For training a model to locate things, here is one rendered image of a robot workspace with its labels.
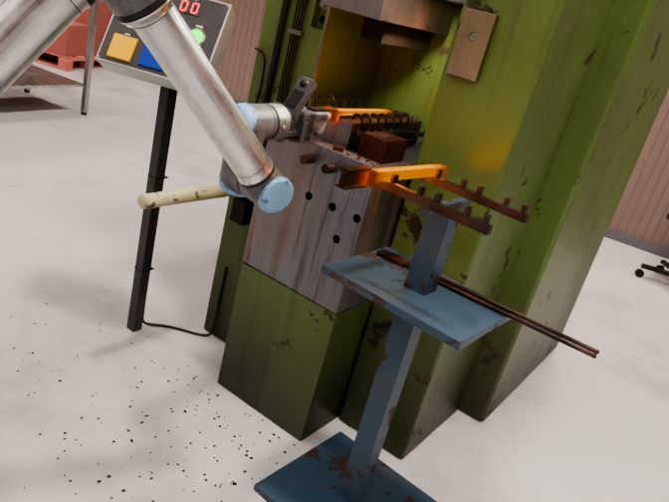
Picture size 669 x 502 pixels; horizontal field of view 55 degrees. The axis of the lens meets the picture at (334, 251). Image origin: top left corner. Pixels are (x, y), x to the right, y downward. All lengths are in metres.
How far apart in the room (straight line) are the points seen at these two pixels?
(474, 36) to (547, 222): 0.71
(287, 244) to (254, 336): 0.35
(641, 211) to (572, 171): 3.64
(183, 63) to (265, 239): 0.83
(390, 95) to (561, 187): 0.66
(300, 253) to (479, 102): 0.66
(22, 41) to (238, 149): 0.44
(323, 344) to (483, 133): 0.76
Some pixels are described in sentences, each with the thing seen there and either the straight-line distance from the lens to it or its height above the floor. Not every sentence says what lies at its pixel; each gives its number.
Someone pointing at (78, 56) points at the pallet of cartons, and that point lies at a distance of 6.98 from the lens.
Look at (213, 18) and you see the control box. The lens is 2.06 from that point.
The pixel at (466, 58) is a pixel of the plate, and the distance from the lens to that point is 1.79.
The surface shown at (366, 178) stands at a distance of 1.42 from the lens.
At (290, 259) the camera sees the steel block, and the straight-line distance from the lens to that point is 1.92.
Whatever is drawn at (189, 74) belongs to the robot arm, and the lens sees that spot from 1.28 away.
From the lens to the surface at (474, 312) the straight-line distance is 1.58.
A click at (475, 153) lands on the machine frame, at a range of 1.79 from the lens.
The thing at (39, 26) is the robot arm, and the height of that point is 1.13.
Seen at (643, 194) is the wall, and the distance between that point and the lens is 5.76.
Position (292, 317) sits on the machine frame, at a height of 0.39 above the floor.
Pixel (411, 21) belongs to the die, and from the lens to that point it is 1.93.
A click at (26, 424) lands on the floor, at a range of 2.06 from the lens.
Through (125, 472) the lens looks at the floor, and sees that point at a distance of 1.92.
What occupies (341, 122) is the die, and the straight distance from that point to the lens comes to 1.83.
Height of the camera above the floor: 1.31
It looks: 21 degrees down
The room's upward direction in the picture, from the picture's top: 15 degrees clockwise
